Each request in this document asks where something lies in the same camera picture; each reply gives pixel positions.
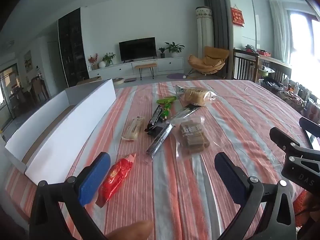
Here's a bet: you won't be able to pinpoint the green sausage packet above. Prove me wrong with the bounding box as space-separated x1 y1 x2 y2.
160 104 173 122

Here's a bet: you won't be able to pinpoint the leafy plant in vase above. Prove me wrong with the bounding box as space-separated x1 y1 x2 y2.
98 52 116 68

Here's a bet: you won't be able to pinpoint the large potted plant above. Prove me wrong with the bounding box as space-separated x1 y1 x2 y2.
164 42 185 58

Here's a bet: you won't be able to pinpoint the black silver long packet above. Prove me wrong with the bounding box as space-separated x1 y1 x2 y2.
168 106 201 120

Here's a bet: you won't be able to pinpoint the orange grey striped tablecloth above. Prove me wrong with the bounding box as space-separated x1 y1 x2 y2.
5 79 320 240

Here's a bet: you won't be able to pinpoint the red flower bouquet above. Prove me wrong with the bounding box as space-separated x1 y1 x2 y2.
88 53 98 70

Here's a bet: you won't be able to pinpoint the tall covered air conditioner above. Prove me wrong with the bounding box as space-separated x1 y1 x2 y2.
196 6 215 55

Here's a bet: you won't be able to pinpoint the dark display cabinet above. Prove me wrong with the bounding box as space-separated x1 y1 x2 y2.
58 7 90 87

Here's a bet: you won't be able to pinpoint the long dark striped packet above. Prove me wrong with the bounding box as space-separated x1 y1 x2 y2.
146 123 173 158

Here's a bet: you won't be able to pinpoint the framed wall picture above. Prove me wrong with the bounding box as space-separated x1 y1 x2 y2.
24 50 33 73

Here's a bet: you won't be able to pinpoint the long wooden desk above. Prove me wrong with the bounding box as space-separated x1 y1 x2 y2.
257 54 293 83

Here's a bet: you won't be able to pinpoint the white television cabinet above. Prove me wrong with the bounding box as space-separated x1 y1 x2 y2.
88 57 184 79

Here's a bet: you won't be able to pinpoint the wooden slatted chair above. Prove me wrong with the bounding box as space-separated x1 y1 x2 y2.
232 48 260 82

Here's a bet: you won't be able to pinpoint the orange lounge chair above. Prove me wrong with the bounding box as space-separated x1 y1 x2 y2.
187 46 230 77

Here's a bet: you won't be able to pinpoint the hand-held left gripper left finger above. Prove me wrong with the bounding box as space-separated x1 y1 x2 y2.
29 152 112 240

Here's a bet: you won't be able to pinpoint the black chocolate bar packet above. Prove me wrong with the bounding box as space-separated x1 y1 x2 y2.
144 105 163 133

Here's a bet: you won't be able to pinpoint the white window curtain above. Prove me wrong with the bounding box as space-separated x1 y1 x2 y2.
269 0 292 62

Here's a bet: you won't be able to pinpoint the brown hawthorn slices packet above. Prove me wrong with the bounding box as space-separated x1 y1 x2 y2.
172 117 210 158

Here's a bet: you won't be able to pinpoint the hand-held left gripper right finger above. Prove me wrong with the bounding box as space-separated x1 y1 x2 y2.
214 152 297 240

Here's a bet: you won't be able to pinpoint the cream bread packet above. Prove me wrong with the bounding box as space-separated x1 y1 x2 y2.
122 116 145 141

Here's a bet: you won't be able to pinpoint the pile of desk clutter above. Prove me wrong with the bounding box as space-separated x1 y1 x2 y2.
259 76 320 123

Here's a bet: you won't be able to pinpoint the red wall hanging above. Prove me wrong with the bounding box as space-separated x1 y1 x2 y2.
230 7 245 26

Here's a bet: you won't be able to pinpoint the dining chairs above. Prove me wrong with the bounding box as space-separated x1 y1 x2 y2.
31 76 49 103

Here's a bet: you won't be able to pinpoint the clear bread loaf bag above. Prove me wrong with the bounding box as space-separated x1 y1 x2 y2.
179 86 217 108

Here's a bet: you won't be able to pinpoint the white cardboard box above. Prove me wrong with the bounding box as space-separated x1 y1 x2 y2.
0 78 117 184

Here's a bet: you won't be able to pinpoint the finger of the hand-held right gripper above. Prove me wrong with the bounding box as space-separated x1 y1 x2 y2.
299 117 320 137
269 127 301 162

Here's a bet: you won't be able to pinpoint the grey curtain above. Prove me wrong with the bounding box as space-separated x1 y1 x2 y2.
203 0 229 53

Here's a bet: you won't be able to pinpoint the bright window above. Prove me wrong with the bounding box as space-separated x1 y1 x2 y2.
287 10 320 68

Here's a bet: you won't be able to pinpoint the wooden bench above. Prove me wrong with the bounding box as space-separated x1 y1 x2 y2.
134 62 157 80

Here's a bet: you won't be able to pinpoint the red snack packet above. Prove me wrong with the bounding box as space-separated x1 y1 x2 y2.
96 152 137 208

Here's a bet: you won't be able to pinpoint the black television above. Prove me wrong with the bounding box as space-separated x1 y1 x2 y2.
119 37 157 63

